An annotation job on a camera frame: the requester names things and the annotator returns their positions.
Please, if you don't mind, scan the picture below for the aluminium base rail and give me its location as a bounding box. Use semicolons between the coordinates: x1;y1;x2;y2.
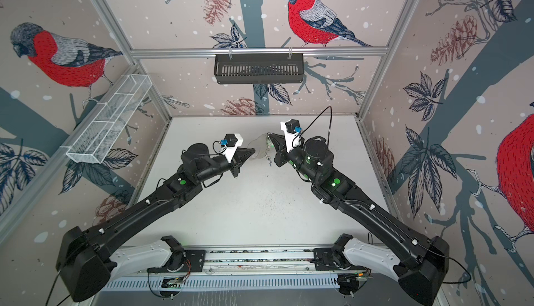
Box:
104;247;393;298

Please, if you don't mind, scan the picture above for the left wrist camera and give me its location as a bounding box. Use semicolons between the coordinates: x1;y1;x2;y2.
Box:
220;134;243;163

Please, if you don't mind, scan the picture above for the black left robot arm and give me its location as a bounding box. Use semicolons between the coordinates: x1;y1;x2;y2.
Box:
56;143;255;302

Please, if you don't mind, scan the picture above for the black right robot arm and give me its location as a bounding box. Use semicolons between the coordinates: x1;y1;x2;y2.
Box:
268;133;450;305

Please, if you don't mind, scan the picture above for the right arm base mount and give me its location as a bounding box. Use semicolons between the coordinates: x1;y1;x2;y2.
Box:
310;234;369;271

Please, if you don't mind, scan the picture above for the right camera cable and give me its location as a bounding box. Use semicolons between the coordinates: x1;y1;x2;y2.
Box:
300;105;334;144

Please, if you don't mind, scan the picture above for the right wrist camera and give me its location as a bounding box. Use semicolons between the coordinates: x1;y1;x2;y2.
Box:
280;119;303;153

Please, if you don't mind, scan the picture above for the small circuit board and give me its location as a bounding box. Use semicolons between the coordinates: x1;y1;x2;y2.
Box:
161;277;186;289

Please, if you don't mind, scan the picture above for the black wall basket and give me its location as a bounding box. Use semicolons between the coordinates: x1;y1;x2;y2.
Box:
214;53;305;84

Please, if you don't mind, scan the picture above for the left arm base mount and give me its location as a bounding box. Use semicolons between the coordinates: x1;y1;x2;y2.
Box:
147;236;207;273

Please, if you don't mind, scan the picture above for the white wire mesh basket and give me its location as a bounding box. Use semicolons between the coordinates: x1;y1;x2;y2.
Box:
66;74;152;164

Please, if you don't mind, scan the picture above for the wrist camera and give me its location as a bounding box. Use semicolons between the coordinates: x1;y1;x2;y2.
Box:
220;134;243;163
280;119;303;153

